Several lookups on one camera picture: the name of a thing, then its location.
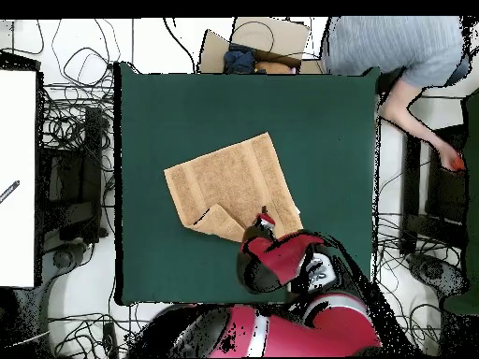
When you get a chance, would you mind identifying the tan terry towel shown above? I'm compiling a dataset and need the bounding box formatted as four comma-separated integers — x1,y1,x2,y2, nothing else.
163,131,304,243

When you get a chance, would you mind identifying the person's hand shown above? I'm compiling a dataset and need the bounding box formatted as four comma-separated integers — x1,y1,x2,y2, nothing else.
433,140,462,172

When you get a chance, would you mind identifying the dark green table cloth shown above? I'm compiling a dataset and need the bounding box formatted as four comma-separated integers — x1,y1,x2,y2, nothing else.
113,61,383,307

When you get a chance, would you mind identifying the orange garment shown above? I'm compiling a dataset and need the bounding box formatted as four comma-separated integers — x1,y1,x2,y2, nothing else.
254,60,295,75

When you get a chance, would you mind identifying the black upright bar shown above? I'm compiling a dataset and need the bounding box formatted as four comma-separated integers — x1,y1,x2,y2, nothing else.
399,132,423,255

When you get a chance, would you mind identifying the dark blue garment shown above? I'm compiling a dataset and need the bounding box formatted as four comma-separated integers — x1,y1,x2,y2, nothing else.
223,43,257,75

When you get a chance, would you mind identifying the brown cardboard box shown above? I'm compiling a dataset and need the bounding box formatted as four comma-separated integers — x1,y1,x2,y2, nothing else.
197,16,327,75

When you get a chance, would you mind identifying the black equipment stand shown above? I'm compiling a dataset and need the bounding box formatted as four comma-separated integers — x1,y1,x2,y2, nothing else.
38,106,109,244

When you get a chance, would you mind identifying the black monitor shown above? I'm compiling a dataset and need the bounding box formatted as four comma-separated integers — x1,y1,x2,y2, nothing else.
426,124,469,225

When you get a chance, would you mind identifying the black power strip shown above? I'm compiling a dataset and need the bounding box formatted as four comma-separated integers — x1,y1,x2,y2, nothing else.
101,322,120,358

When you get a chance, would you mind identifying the green chair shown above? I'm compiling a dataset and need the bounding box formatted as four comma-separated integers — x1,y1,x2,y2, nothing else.
443,89,479,315

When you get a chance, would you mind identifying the person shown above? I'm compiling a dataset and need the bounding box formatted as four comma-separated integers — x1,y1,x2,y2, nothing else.
321,15,471,89

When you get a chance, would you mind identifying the black marker pen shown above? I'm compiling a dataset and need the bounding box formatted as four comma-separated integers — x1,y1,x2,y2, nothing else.
0,179,21,205

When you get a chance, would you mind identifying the black cable over cardboard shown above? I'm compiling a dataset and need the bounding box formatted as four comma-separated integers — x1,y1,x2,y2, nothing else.
229,20,276,51

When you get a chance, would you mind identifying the black cable tangle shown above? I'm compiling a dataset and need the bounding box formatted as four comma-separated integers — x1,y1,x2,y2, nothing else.
38,83,115,151

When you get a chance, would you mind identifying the looped black cable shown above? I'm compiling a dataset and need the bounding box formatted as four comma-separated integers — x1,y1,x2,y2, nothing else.
51,18,123,87

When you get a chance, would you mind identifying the white board with black frame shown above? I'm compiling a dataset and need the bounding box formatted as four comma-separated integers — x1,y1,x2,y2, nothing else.
0,50,44,289

